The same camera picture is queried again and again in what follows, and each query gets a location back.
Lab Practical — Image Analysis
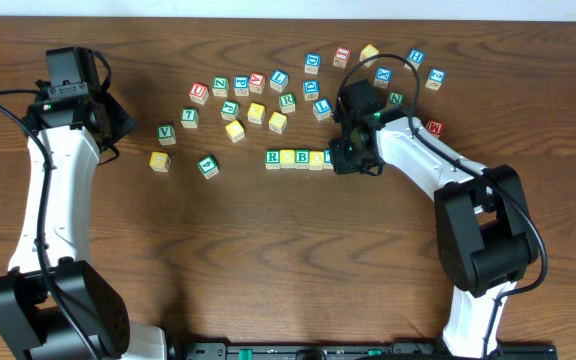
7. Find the green r block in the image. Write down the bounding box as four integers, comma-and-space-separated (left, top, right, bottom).
265, 150, 281, 170
279, 92, 296, 114

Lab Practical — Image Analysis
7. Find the green J block left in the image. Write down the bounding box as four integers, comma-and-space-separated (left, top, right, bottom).
221, 100, 239, 121

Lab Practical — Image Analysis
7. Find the yellow K block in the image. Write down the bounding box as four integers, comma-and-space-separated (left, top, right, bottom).
247, 103, 265, 124

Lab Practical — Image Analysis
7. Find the blue P block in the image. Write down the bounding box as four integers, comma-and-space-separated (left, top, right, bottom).
233, 76, 249, 96

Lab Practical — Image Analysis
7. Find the yellow O block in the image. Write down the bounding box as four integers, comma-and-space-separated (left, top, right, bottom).
279, 149, 296, 169

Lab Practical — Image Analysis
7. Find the red M block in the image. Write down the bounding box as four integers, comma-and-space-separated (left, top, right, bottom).
426, 120, 445, 138

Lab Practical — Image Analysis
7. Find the green V block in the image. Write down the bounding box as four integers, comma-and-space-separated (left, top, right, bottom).
157, 124, 176, 146

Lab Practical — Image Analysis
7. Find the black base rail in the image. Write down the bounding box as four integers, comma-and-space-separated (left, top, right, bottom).
184, 339, 559, 360

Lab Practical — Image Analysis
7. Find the green 7 block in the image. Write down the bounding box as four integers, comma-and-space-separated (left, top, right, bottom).
180, 108, 199, 128

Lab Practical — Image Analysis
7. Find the green Z block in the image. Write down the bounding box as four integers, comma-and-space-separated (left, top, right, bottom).
212, 76, 229, 97

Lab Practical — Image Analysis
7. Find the blue X block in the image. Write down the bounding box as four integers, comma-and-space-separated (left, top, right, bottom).
373, 67, 392, 89

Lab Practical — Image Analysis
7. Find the blue H block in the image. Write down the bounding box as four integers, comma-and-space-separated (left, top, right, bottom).
405, 48, 425, 70

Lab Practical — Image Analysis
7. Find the green 4 block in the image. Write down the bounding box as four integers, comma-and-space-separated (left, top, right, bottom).
197, 155, 219, 179

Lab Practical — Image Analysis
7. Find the red U block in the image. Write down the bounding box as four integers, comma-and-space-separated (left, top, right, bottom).
189, 82, 209, 105

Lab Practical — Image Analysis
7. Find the green B block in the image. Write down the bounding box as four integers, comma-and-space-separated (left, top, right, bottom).
294, 149, 310, 169

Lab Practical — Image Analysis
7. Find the blue D block upper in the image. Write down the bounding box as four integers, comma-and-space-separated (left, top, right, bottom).
304, 53, 321, 75

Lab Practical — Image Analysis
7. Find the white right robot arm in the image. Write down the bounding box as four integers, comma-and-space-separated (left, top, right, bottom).
330, 80, 545, 358

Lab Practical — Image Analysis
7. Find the red I block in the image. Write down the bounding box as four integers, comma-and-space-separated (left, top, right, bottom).
333, 47, 351, 69

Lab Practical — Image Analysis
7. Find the yellow S block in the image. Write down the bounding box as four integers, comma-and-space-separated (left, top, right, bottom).
268, 111, 288, 134

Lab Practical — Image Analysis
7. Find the blue l block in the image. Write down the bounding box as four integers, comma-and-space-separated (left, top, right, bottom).
270, 70, 289, 92
313, 98, 332, 121

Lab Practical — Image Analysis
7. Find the blue d block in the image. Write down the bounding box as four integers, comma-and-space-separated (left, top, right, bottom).
303, 80, 320, 101
304, 53, 321, 75

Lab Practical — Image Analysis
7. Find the blue 2 block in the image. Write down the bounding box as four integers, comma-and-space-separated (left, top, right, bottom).
425, 68, 446, 90

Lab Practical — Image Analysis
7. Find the blue D block lower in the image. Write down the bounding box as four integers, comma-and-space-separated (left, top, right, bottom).
303, 80, 320, 101

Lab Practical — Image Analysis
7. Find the yellow block top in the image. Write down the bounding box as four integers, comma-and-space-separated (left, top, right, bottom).
359, 44, 380, 67

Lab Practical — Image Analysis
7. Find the green N block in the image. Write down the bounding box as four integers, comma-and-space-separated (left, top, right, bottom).
387, 92, 405, 106

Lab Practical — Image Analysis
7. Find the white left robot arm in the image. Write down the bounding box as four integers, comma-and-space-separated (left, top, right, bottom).
0, 47, 178, 359

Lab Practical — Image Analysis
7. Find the red A block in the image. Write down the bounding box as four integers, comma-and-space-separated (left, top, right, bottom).
248, 72, 266, 94

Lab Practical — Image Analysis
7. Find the blue T block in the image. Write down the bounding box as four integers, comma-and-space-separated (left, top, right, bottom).
324, 149, 334, 169

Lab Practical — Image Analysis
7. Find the yellow C block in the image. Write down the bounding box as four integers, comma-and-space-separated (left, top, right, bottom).
225, 120, 245, 143

